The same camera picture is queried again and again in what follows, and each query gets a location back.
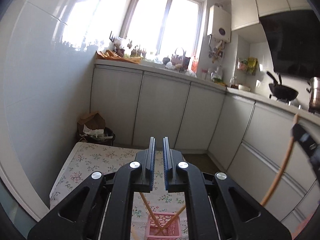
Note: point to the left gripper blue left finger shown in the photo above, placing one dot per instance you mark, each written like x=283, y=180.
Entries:
x=146, y=158

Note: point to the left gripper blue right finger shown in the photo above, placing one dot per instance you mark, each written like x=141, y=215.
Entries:
x=172, y=180

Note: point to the pink perforated utensil holder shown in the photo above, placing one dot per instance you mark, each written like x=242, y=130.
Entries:
x=172, y=231

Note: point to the white lower kitchen cabinets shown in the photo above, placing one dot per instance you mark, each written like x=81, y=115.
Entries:
x=246, y=135

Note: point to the stainless steel steamer pot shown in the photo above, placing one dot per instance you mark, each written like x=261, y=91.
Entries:
x=314, y=91

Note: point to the gas stove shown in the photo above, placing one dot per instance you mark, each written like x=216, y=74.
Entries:
x=294, y=103

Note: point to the black trash bin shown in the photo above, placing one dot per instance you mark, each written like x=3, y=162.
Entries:
x=97, y=136

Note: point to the black wok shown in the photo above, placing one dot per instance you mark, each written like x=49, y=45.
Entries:
x=280, y=91

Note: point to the floral tablecloth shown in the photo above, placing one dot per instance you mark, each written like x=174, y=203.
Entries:
x=95, y=194

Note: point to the brown paper bag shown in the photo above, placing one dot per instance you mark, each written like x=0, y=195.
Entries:
x=92, y=121

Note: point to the white bowl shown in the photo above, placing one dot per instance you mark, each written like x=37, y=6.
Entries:
x=244, y=88

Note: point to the black range hood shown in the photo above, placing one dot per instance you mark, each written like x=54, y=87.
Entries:
x=293, y=40

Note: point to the window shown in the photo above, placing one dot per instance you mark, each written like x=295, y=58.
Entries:
x=162, y=27

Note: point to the white water heater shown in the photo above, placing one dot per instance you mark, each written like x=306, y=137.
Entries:
x=219, y=24

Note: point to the white upper cabinet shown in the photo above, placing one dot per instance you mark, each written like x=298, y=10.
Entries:
x=248, y=12

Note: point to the wall spice rack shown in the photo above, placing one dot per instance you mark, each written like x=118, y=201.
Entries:
x=247, y=65

